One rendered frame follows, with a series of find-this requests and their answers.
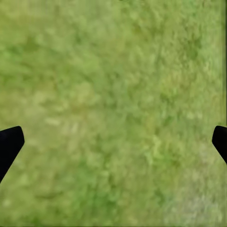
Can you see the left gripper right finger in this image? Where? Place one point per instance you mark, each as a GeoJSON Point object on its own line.
{"type": "Point", "coordinates": [219, 140]}

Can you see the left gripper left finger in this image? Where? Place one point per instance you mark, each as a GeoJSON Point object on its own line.
{"type": "Point", "coordinates": [11, 142]}

